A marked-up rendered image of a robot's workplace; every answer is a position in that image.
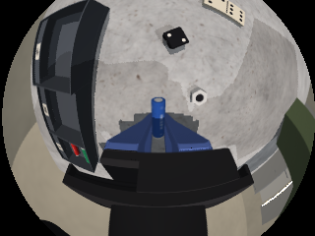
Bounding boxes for cream domino tile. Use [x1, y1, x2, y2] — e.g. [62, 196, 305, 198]
[202, 0, 245, 27]

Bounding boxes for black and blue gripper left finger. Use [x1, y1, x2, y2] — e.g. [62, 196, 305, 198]
[104, 113, 153, 152]

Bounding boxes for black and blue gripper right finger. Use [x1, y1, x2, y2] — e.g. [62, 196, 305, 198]
[164, 113, 213, 152]

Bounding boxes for black die with white pips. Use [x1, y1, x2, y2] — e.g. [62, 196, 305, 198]
[162, 27, 189, 49]

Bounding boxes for white hex nut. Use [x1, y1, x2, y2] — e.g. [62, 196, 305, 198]
[190, 87, 207, 105]

